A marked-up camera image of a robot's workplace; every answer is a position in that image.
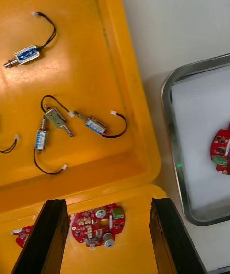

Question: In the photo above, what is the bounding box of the blue label metal solenoid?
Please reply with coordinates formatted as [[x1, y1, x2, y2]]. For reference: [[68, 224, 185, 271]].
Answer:
[[73, 110, 128, 139], [33, 114, 68, 175], [3, 11, 57, 68]]

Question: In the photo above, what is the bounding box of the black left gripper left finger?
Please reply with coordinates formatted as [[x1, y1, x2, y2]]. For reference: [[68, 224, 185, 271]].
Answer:
[[11, 198, 69, 274]]

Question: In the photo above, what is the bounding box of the plain silver metal solenoid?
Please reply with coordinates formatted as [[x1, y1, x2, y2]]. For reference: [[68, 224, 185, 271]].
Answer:
[[40, 95, 75, 138]]

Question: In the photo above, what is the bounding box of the steel tray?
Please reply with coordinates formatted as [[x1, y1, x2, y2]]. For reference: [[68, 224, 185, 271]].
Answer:
[[161, 53, 230, 226]]

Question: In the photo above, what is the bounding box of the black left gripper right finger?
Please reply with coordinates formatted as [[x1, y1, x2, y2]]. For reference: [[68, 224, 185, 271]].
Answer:
[[149, 197, 207, 274]]

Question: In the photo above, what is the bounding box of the yellow-orange plastic bin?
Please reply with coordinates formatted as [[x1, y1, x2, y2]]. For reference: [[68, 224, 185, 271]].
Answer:
[[0, 0, 161, 216], [0, 184, 168, 274]]

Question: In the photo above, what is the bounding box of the metal solenoid with black cable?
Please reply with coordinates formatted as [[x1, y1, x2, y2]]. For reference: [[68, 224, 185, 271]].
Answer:
[[0, 134, 20, 154]]

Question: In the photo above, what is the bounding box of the round red circuit board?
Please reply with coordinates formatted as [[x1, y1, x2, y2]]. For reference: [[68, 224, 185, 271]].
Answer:
[[210, 122, 230, 176], [10, 225, 34, 249], [70, 203, 126, 250]]

